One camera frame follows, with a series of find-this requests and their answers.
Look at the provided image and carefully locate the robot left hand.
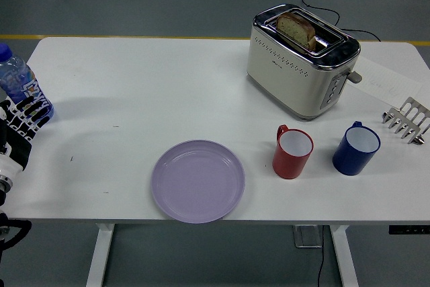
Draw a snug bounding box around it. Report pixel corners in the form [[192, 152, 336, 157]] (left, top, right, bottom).
[[0, 96, 50, 179]]

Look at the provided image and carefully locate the purple plate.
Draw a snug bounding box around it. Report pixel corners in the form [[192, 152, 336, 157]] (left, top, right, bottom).
[[150, 139, 246, 224]]

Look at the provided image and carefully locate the blue-capped drink bottle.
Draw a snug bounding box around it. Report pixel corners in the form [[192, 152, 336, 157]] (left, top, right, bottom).
[[0, 43, 55, 123]]

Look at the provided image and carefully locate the white table leg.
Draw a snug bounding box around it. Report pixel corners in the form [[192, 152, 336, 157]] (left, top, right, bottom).
[[327, 225, 360, 287], [85, 222, 117, 287]]

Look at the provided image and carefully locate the red mug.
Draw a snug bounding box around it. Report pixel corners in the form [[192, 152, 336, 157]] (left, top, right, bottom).
[[272, 124, 314, 179]]

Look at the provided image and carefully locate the cream and chrome toaster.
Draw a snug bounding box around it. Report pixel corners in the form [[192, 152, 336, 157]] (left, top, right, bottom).
[[247, 3, 363, 122]]

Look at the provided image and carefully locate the brown bread slice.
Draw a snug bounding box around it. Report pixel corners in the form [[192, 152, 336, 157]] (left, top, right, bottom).
[[275, 11, 318, 53]]

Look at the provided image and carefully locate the clear plastic holder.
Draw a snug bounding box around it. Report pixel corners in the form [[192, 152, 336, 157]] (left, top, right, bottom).
[[292, 225, 324, 249]]

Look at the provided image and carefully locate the blue mug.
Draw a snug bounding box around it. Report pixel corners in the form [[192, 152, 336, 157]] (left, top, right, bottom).
[[332, 120, 382, 177]]

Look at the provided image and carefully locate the white paper sheet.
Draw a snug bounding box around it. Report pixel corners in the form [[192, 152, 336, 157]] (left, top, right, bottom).
[[349, 56, 423, 108]]

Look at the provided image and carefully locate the black table control panel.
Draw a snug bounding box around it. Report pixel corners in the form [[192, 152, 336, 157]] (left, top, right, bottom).
[[388, 224, 430, 235]]

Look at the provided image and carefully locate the metal toast rack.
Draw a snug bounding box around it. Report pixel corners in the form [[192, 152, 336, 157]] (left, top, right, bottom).
[[382, 96, 430, 146]]

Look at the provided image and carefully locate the black cable under table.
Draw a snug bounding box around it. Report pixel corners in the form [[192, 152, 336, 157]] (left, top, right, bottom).
[[315, 226, 329, 287]]

